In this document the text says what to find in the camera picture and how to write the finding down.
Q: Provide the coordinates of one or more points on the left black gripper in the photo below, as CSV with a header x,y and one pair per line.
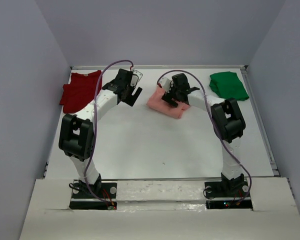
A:
x,y
130,99

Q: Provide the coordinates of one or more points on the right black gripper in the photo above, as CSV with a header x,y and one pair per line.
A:
x,y
168,96

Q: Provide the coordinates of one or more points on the pink t-shirt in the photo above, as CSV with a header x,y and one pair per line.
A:
x,y
156,103

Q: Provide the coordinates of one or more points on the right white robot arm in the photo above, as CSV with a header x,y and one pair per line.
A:
x,y
228,125

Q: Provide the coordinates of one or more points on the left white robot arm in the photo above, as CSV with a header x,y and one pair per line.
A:
x,y
78,132

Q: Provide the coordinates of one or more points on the red folded t-shirt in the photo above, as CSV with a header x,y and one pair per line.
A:
x,y
79,92

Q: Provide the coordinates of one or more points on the green t-shirt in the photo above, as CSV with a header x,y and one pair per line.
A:
x,y
228,85

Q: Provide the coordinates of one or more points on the white cardboard front cover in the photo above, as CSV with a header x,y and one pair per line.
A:
x,y
162,210

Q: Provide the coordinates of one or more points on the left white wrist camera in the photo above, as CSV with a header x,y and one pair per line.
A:
x,y
136,77

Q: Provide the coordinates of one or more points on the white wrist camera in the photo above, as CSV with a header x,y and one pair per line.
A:
x,y
165,83
136,77

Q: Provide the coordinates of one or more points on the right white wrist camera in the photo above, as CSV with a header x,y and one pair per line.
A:
x,y
165,83

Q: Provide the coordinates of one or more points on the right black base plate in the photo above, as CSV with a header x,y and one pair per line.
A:
x,y
220,199

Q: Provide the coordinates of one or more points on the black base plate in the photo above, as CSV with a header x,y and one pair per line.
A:
x,y
220,199
82,199

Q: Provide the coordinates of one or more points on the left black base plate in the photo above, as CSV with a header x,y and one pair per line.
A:
x,y
82,199

